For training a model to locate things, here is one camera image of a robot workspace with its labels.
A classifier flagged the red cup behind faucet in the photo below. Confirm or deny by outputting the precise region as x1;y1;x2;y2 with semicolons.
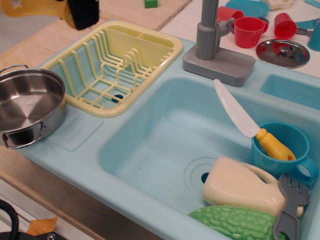
217;6;245;22

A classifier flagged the green block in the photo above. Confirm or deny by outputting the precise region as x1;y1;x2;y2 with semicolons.
143;0;158;9

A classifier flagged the white knife yellow handle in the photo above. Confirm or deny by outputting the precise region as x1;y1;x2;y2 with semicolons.
213;79;296;161

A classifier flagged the blue plastic cup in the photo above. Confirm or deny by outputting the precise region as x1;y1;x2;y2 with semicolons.
251;121;319;190

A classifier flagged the yellow dish brush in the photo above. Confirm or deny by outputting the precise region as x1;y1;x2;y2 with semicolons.
0;0;76;29

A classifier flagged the red cup front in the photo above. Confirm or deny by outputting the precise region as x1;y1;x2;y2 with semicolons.
234;16;269;48

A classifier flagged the teal utensil handle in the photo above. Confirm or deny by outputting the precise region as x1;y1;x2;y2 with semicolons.
296;18;320;30

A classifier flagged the green plastic vegetable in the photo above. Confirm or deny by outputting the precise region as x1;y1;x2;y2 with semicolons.
188;205;276;240

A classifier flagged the steel pot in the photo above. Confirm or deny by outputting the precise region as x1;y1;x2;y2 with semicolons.
0;64;66;149

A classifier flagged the steel pot lid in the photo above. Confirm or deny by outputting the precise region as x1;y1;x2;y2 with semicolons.
256;39;310;69

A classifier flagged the teal cup right edge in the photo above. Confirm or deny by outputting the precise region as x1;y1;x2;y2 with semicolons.
307;22;320;52

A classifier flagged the orange tape piece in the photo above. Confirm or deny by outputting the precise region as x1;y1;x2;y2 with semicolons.
26;216;58;236

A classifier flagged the cream plastic jug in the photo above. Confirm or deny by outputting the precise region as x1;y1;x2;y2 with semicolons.
201;156;305;218

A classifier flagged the black cable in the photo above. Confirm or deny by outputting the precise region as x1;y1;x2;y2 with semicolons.
0;199;20;237

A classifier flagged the black device base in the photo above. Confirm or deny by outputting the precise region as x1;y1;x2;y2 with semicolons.
15;232;66;240

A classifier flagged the yellow dish rack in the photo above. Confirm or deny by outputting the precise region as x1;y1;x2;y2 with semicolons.
41;21;184;118

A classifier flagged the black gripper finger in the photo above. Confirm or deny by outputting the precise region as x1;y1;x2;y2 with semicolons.
67;0;100;30

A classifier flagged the grey plastic fork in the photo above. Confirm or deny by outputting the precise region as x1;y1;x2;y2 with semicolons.
272;174;310;240

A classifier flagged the blue plastic plate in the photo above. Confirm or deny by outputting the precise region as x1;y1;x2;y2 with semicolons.
225;0;270;18

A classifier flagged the light blue toy sink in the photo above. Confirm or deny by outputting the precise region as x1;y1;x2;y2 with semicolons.
19;39;320;240

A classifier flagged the grey toy faucet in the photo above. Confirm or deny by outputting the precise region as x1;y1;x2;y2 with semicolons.
182;0;256;87

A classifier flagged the red cup right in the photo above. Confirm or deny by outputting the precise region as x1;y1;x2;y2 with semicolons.
274;12;298;40

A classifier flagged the cream toy top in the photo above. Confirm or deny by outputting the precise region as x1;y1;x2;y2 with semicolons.
263;0;293;10

